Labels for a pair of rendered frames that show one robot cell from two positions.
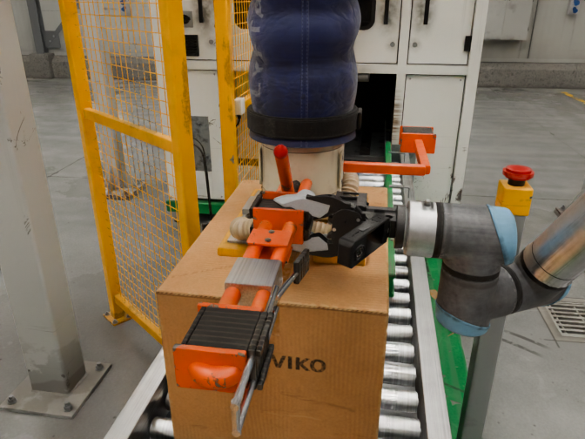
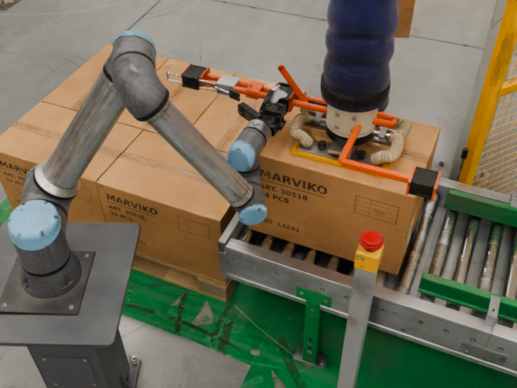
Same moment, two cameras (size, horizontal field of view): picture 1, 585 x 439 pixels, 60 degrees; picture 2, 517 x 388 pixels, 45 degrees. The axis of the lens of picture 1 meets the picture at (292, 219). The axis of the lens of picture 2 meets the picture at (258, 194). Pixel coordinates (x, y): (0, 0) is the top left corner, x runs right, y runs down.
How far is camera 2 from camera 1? 230 cm
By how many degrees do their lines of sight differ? 84
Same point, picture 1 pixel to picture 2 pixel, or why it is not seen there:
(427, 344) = (338, 277)
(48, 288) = (467, 121)
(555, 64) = not seen: outside the picture
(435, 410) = (277, 257)
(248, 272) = (227, 78)
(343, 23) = (331, 42)
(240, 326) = (193, 72)
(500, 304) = not seen: hidden behind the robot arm
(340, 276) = (281, 144)
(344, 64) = (334, 64)
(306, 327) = not seen: hidden behind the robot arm
